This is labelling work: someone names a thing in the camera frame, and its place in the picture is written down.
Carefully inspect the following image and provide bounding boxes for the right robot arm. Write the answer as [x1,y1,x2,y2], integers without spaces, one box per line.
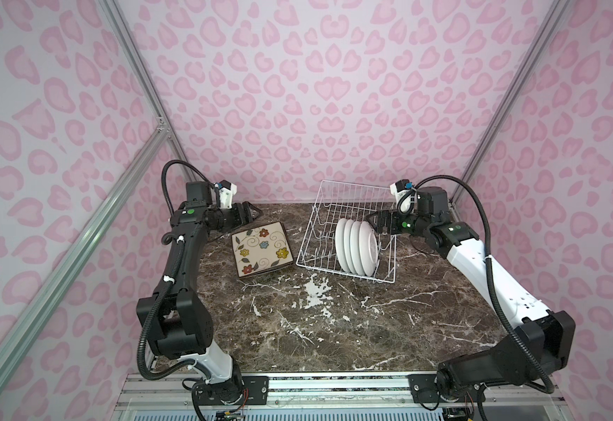
[367,178,576,400]

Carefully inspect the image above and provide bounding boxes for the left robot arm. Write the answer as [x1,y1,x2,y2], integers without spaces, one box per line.
[136,181,261,400]

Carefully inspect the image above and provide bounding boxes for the white round plate patterned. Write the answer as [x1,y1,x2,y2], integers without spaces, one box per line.
[359,222,378,277]

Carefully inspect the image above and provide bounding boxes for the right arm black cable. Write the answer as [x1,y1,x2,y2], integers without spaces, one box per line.
[397,174,555,395]

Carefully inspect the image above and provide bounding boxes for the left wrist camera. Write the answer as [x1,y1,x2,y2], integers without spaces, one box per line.
[215,180,238,210]

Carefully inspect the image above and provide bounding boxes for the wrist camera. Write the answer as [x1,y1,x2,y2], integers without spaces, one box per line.
[390,179,413,214]
[215,180,238,210]

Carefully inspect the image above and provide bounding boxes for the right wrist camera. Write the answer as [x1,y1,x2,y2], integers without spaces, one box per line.
[390,179,413,214]

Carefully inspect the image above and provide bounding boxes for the white wire dish rack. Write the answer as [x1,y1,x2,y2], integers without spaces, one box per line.
[297,180,397,283]

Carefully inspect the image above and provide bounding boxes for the aluminium corner post left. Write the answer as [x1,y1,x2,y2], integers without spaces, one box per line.
[99,1,188,203]

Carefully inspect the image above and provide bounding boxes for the aluminium corner post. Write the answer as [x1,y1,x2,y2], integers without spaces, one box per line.
[99,1,188,203]
[462,0,573,186]

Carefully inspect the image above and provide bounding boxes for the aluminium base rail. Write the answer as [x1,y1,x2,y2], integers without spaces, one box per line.
[111,371,572,420]

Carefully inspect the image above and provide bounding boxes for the aluminium corner post right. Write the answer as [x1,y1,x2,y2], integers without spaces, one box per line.
[462,0,573,186]

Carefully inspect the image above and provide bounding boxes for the aluminium frame strut left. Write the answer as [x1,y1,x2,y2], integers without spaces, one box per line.
[0,127,172,395]

